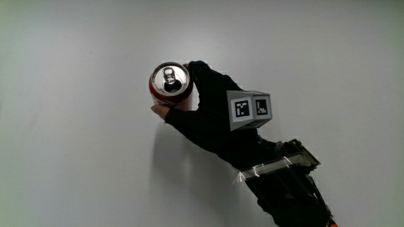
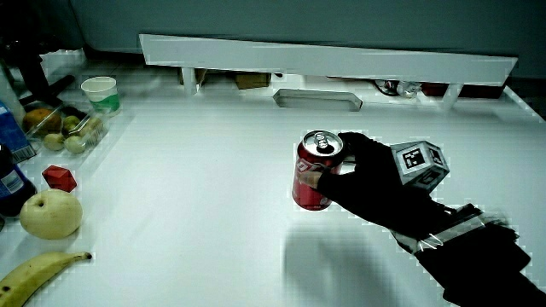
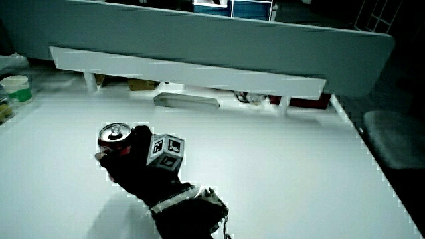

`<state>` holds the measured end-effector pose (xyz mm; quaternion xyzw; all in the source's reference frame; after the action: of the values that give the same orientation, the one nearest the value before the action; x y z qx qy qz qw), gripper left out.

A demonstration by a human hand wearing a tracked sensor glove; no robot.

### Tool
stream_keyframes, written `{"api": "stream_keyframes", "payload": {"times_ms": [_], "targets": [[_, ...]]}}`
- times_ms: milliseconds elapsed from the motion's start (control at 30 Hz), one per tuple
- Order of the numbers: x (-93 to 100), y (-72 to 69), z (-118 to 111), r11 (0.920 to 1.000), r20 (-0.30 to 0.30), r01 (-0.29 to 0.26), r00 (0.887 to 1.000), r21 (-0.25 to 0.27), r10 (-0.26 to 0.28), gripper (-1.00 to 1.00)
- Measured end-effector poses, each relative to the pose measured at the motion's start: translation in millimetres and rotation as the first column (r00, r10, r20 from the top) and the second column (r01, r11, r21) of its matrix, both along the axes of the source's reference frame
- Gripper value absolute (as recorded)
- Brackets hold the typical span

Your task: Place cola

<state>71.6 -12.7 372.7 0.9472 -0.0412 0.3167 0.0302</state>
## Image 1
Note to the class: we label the black wrist electronics module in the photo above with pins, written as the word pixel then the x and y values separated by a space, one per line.
pixel 285 162

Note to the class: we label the red cola can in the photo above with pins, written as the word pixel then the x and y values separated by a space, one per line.
pixel 170 82

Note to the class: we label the person's right hand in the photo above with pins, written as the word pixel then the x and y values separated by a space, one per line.
pixel 208 123

